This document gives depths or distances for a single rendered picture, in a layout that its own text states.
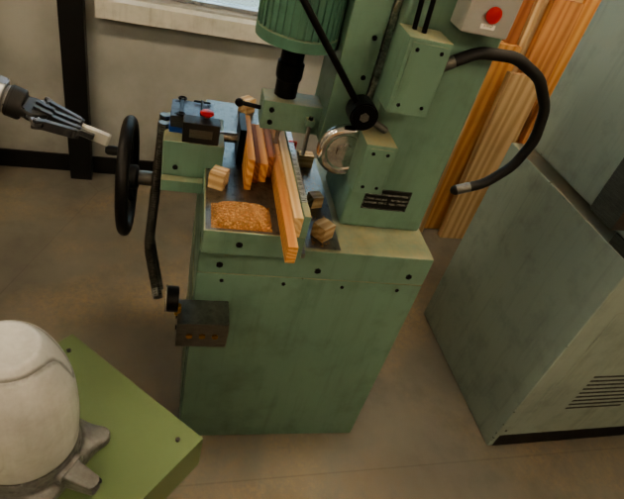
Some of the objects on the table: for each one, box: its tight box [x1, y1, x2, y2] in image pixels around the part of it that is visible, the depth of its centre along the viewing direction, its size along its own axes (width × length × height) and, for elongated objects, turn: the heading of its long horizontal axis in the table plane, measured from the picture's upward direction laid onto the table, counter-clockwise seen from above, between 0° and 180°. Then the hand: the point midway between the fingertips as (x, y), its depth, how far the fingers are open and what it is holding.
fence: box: [284, 131, 312, 238], centre depth 128 cm, size 60×2×6 cm, turn 174°
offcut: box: [207, 164, 230, 191], centre depth 114 cm, size 4×4×4 cm
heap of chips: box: [211, 201, 272, 233], centre depth 107 cm, size 8×12×3 cm
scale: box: [286, 132, 308, 203], centre depth 126 cm, size 50×1×1 cm, turn 174°
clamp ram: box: [220, 113, 247, 164], centre depth 123 cm, size 9×8×9 cm
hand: (95, 135), depth 130 cm, fingers closed
